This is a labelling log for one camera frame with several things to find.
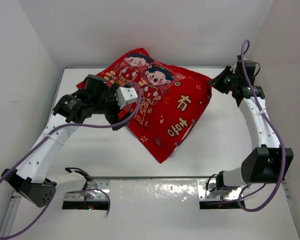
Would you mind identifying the white front foam board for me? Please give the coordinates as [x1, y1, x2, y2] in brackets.
[12, 180, 299, 240]

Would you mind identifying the aluminium table frame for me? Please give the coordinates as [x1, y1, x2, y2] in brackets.
[4, 65, 290, 240]

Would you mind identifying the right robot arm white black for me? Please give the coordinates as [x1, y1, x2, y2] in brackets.
[209, 59, 294, 191]

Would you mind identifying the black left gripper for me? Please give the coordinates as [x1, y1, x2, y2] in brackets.
[90, 83, 131, 129]

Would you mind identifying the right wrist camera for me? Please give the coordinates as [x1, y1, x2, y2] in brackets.
[234, 55, 257, 78]

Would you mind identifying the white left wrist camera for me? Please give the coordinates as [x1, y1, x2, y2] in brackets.
[115, 87, 138, 110]

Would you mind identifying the red patterned pillowcase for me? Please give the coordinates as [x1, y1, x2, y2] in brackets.
[76, 47, 213, 165]

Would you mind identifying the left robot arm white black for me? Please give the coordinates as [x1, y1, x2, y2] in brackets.
[1, 74, 139, 208]

